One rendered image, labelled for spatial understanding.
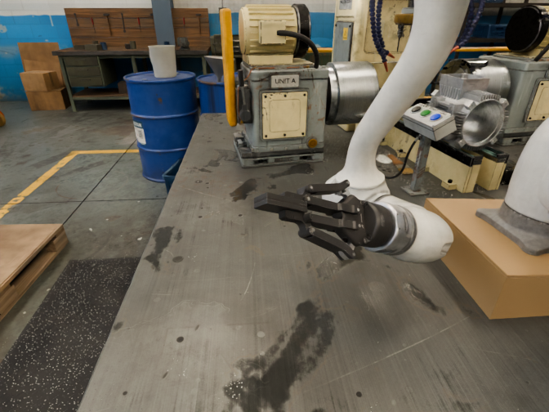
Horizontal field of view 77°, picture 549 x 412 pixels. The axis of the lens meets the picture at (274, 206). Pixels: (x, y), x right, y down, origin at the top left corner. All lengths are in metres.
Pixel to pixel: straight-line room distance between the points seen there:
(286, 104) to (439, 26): 0.85
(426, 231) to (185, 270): 0.54
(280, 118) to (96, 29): 5.67
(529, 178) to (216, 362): 0.71
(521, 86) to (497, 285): 1.22
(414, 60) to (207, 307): 0.58
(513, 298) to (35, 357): 1.80
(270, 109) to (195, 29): 5.19
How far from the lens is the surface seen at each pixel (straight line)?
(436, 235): 0.68
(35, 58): 7.25
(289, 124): 1.36
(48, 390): 1.82
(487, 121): 1.46
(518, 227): 0.91
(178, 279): 0.84
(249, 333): 0.70
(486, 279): 0.83
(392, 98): 0.62
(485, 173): 1.41
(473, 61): 1.81
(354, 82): 1.45
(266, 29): 1.33
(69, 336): 1.98
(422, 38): 0.57
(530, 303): 0.86
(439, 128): 1.13
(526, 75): 1.89
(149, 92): 3.08
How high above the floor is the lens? 1.33
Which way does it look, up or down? 29 degrees down
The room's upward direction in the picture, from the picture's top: straight up
